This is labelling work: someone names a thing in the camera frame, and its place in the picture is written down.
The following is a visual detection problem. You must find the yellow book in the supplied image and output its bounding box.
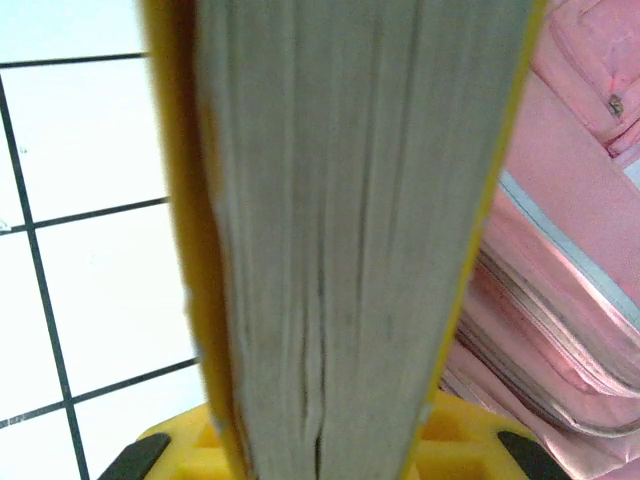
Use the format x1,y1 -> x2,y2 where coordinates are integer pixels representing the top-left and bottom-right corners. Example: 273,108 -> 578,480
135,0 -> 549,480

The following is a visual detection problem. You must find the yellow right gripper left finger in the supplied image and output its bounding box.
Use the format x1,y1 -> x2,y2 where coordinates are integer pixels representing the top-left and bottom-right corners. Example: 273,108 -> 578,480
98,404 -> 236,480

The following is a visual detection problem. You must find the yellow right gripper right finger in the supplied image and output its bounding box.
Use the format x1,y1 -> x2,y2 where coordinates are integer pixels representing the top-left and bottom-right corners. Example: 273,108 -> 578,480
414,389 -> 572,480

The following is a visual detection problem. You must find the pink backpack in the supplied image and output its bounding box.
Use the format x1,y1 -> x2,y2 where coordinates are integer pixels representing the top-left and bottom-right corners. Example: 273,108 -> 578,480
438,0 -> 640,480

